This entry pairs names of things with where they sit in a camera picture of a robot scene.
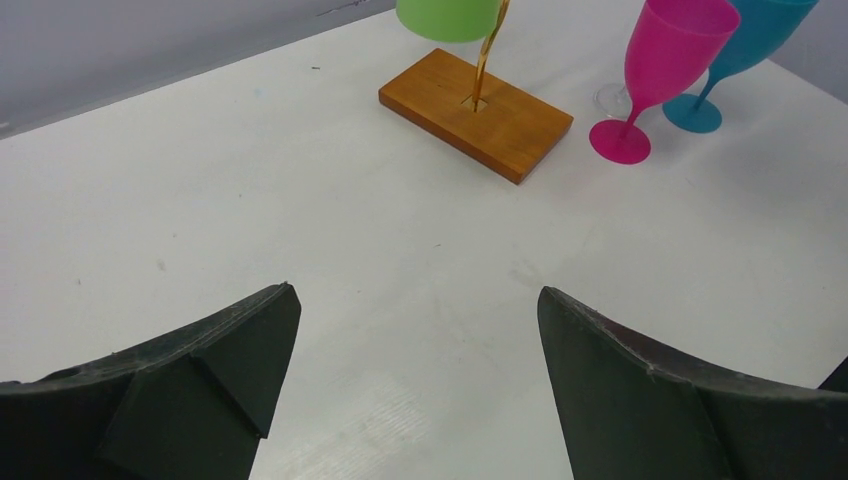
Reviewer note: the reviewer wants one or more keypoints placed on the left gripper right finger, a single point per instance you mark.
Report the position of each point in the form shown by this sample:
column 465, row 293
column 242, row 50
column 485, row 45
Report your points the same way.
column 632, row 407

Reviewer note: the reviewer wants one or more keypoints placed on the gold wire glass rack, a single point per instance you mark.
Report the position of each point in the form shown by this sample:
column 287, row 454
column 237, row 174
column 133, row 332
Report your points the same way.
column 499, row 125

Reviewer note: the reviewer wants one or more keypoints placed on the pink plastic wine glass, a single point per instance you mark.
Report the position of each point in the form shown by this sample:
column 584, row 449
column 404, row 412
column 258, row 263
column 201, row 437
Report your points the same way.
column 672, row 45

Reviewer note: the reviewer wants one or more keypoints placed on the blue plastic wine glass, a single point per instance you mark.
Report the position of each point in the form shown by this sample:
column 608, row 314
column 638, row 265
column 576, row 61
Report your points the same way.
column 765, row 25

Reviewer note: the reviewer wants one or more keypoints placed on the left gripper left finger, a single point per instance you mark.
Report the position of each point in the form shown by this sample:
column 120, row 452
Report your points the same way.
column 193, row 403

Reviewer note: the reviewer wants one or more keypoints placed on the green plastic wine glass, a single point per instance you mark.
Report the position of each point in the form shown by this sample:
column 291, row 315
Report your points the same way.
column 449, row 21

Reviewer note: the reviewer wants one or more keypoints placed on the clear tall flute glass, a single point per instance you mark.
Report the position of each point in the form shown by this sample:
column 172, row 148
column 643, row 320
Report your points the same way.
column 613, row 101

